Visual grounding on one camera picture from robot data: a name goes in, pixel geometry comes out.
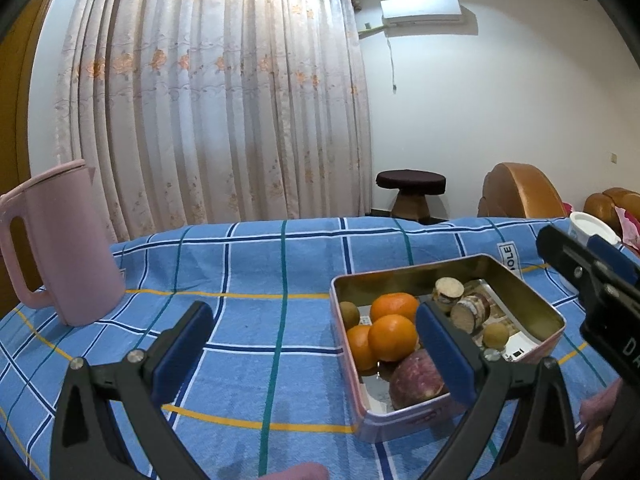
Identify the purple round sweet potato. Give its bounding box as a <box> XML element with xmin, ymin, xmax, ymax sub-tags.
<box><xmin>390</xmin><ymin>349</ymin><xmax>446</xmax><ymax>410</ymax></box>

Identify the person's right hand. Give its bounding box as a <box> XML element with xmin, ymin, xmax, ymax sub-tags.
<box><xmin>578</xmin><ymin>378</ymin><xmax>624</xmax><ymax>480</ymax></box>

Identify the white printed enamel mug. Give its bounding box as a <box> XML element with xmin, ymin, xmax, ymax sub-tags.
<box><xmin>568</xmin><ymin>211</ymin><xmax>620</xmax><ymax>246</ymax></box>

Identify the orange leather armchair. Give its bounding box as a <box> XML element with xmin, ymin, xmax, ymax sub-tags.
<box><xmin>582</xmin><ymin>188</ymin><xmax>640</xmax><ymax>235</ymax></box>
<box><xmin>477</xmin><ymin>162</ymin><xmax>567</xmax><ymax>219</ymax></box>

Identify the small brown longan fruit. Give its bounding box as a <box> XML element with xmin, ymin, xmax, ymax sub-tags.
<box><xmin>483</xmin><ymin>323</ymin><xmax>510</xmax><ymax>351</ymax></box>

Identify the rectangular metal tin box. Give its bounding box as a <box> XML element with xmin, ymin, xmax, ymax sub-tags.
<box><xmin>330</xmin><ymin>255</ymin><xmax>566</xmax><ymax>443</ymax></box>

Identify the pink electric kettle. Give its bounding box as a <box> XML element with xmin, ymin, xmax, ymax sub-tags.
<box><xmin>1</xmin><ymin>159</ymin><xmax>125</xmax><ymax>326</ymax></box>

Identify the small orange lower left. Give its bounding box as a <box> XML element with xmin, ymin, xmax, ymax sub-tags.
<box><xmin>368</xmin><ymin>314</ymin><xmax>419</xmax><ymax>362</ymax></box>

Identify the small orange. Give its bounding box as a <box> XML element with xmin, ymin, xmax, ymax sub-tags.
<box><xmin>368</xmin><ymin>314</ymin><xmax>419</xmax><ymax>362</ymax></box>
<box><xmin>347</xmin><ymin>325</ymin><xmax>378</xmax><ymax>373</ymax></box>

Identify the blue plaid tablecloth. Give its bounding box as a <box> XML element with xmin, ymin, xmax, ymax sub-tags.
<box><xmin>1</xmin><ymin>217</ymin><xmax>615</xmax><ymax>479</ymax></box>

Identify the dark round stool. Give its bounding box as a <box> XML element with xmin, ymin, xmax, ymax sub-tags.
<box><xmin>375</xmin><ymin>169</ymin><xmax>446</xmax><ymax>224</ymax></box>

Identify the large orange tangerine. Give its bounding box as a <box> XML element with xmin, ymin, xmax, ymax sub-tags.
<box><xmin>369</xmin><ymin>292</ymin><xmax>419</xmax><ymax>323</ymax></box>

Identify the small orange upper left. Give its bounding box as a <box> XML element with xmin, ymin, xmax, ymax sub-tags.
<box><xmin>347</xmin><ymin>325</ymin><xmax>378</xmax><ymax>373</ymax></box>

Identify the tan longan in tin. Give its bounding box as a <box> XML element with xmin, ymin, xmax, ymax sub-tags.
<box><xmin>340</xmin><ymin>301</ymin><xmax>360</xmax><ymax>330</ymax></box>

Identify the floral beige curtain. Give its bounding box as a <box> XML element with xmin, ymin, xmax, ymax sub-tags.
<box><xmin>55</xmin><ymin>0</ymin><xmax>372</xmax><ymax>240</ymax></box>

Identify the wooden door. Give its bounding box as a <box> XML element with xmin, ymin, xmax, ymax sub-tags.
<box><xmin>1</xmin><ymin>0</ymin><xmax>44</xmax><ymax>317</ymax></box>

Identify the hanging power cord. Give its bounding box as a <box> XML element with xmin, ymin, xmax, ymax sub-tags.
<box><xmin>385</xmin><ymin>37</ymin><xmax>398</xmax><ymax>94</ymax></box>

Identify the white wall air conditioner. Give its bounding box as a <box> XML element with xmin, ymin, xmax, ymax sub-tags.
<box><xmin>358</xmin><ymin>0</ymin><xmax>465</xmax><ymax>39</ymax></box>

